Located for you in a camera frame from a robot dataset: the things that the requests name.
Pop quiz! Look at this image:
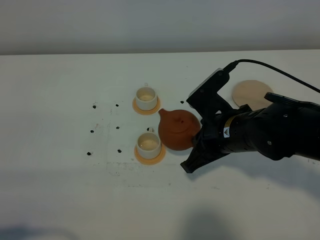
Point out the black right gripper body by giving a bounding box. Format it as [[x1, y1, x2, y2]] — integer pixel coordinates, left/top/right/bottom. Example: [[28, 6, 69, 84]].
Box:
[[192, 104, 265, 158]]

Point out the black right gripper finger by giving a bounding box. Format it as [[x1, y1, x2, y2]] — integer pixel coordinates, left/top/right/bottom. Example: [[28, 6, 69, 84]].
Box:
[[180, 146, 225, 174]]

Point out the brown clay teapot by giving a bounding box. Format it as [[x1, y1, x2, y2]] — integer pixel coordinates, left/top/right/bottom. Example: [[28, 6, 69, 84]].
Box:
[[158, 108, 201, 151]]

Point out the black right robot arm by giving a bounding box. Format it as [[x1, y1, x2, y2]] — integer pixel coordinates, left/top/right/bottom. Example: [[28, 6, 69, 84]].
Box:
[[181, 92, 320, 174]]

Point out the beige round teapot coaster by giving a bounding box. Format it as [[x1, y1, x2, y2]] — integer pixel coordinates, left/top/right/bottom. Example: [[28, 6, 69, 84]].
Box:
[[231, 80, 273, 111]]

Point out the orange near cup coaster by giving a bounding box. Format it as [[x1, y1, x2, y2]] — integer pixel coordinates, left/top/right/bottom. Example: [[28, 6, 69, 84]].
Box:
[[134, 143, 166, 166]]

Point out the orange cup coaster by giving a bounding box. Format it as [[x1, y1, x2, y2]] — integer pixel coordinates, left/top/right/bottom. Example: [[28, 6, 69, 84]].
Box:
[[132, 97, 161, 115], [134, 143, 166, 166]]

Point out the white near teacup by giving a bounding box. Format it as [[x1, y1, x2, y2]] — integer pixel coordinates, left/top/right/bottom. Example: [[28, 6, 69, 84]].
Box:
[[136, 127, 162, 160]]

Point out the white teacup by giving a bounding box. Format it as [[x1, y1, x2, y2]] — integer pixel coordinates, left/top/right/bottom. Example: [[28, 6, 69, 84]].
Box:
[[136, 127, 162, 160], [135, 83, 158, 111]]

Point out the orange far cup coaster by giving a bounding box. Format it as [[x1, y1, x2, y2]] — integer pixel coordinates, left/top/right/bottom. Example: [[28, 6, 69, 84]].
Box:
[[132, 97, 161, 115]]

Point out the white far teacup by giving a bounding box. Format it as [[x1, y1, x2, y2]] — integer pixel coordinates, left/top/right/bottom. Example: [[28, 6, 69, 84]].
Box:
[[135, 83, 158, 111]]

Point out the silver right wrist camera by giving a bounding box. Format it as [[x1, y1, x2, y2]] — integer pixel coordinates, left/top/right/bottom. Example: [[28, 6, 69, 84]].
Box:
[[186, 68, 233, 122]]

